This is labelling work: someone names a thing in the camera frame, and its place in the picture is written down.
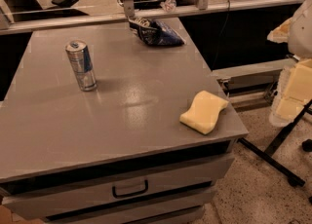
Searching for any grey upper drawer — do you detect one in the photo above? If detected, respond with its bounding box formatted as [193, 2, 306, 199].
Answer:
[3, 153, 234, 219]

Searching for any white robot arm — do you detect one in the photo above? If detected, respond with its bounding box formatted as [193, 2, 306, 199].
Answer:
[267, 0, 312, 127]

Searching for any black drawer handle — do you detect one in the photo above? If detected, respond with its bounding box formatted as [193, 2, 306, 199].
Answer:
[112, 179, 149, 199]

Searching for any black office chair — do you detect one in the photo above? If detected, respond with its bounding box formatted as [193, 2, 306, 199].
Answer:
[4, 0, 86, 21]

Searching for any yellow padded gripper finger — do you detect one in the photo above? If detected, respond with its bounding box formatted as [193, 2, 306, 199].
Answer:
[269, 59, 312, 127]
[267, 19, 291, 43]

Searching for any grey lower drawer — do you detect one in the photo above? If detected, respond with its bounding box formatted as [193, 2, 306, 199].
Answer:
[47, 183, 215, 224]

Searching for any grey drawer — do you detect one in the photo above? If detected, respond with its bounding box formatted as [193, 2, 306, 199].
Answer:
[47, 183, 215, 224]
[3, 153, 234, 219]

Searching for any clear water bottle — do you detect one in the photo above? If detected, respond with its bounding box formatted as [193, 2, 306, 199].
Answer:
[161, 0, 176, 13]

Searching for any yellow sponge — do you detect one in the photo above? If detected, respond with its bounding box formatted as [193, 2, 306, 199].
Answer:
[179, 91, 228, 134]

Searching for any black stand base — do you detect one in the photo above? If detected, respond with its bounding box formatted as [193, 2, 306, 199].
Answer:
[238, 100, 312, 187]

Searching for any silver blue redbull can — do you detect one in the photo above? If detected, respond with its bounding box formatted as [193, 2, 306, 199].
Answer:
[65, 40, 97, 92]

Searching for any blue chip bag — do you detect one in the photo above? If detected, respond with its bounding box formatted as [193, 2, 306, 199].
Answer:
[129, 18, 185, 47]

